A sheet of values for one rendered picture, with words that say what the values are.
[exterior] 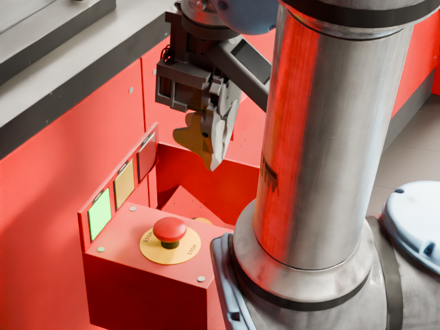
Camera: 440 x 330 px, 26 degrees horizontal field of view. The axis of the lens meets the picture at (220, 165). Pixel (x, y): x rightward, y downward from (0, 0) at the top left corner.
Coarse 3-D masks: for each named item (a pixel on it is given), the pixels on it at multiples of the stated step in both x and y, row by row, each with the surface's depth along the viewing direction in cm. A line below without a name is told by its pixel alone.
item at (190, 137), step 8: (192, 120) 111; (224, 120) 111; (176, 128) 113; (184, 128) 112; (192, 128) 111; (216, 128) 109; (224, 128) 112; (176, 136) 113; (184, 136) 113; (192, 136) 112; (200, 136) 112; (216, 136) 110; (184, 144) 113; (192, 144) 113; (200, 144) 112; (216, 144) 111; (200, 152) 113; (216, 152) 112; (208, 160) 113; (216, 160) 113; (208, 168) 115
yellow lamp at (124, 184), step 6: (132, 162) 117; (126, 168) 116; (132, 168) 118; (120, 174) 115; (126, 174) 116; (132, 174) 118; (120, 180) 115; (126, 180) 117; (132, 180) 118; (120, 186) 115; (126, 186) 117; (132, 186) 119; (120, 192) 116; (126, 192) 118; (120, 198) 116; (120, 204) 117
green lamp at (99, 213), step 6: (108, 192) 113; (102, 198) 111; (108, 198) 113; (96, 204) 110; (102, 204) 112; (108, 204) 113; (90, 210) 109; (96, 210) 111; (102, 210) 112; (108, 210) 114; (90, 216) 110; (96, 216) 111; (102, 216) 113; (108, 216) 114; (90, 222) 110; (96, 222) 111; (102, 222) 113; (96, 228) 112; (102, 228) 113; (96, 234) 112
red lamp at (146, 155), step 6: (150, 138) 121; (150, 144) 121; (144, 150) 120; (150, 150) 121; (138, 156) 119; (144, 156) 120; (150, 156) 122; (144, 162) 121; (150, 162) 122; (144, 168) 121; (150, 168) 123; (144, 174) 121
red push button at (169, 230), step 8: (160, 224) 111; (168, 224) 111; (176, 224) 111; (184, 224) 111; (160, 232) 110; (168, 232) 110; (176, 232) 110; (184, 232) 110; (160, 240) 110; (168, 240) 109; (176, 240) 110; (168, 248) 111
